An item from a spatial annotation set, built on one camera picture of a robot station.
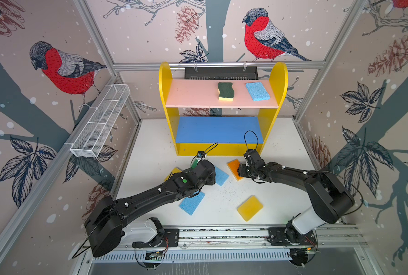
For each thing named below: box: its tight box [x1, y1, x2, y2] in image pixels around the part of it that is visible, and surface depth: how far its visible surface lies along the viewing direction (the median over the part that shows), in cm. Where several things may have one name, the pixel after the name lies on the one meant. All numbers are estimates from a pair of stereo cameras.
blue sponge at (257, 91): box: [245, 81, 272, 102], surface depth 76 cm
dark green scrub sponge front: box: [217, 81, 235, 102], surface depth 75 cm
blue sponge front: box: [178, 191, 206, 216], surface depth 84 cm
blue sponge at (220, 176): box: [214, 166, 230, 187], surface depth 94 cm
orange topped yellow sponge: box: [226, 158, 245, 182], surface depth 97 cm
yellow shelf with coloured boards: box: [158, 61, 289, 156], surface depth 78 cm
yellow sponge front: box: [237, 195, 264, 222], surface depth 84 cm
